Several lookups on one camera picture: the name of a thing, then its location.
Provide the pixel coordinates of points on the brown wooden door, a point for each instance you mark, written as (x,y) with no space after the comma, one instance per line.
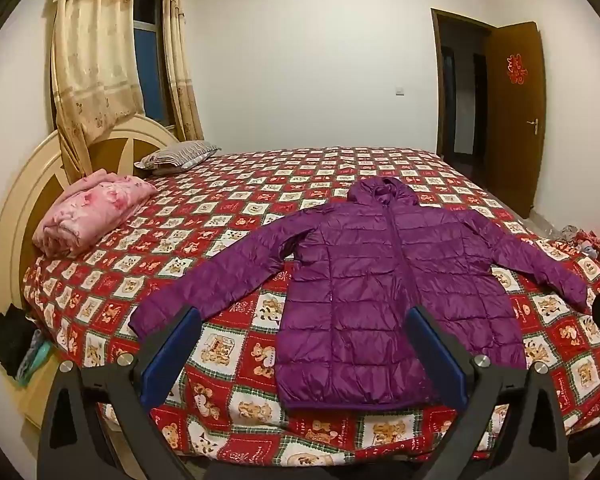
(515,125)

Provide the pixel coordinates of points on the narrow beige floral curtain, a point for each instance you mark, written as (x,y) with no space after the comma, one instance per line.
(182,55)

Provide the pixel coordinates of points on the folded pink floral blanket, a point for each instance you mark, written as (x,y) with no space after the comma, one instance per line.
(90,205)

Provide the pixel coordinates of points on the black clothes pile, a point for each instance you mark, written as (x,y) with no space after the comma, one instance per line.
(10,340)

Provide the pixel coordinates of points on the purple hooded puffer jacket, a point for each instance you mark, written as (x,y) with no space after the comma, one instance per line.
(360,280)

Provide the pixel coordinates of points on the dark wooden door frame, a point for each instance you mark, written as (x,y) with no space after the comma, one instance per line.
(437,80)

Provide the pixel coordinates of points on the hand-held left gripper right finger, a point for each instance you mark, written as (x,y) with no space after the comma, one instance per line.
(432,345)

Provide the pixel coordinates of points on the light wooden nightstand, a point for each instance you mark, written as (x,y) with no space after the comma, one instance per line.
(42,400)

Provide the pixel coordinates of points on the teal cloth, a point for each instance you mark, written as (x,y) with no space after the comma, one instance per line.
(32,360)

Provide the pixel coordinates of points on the red patterned bedsheet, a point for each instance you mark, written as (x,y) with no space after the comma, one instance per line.
(220,210)

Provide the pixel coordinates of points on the red paper door decoration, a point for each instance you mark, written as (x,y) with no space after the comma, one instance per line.
(514,68)

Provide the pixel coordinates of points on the window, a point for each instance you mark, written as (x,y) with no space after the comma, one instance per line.
(149,55)

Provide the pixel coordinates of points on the clutter pile on floor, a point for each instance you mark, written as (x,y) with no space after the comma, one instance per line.
(577,240)

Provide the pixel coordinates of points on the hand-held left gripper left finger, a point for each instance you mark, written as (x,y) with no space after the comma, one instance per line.
(177,342)

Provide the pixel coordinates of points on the cream wooden headboard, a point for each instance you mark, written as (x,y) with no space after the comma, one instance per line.
(30,185)

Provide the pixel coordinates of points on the striped pillow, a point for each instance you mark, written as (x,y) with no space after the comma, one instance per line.
(180,156)

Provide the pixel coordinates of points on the wide beige floral curtain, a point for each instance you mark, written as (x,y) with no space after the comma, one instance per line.
(92,55)

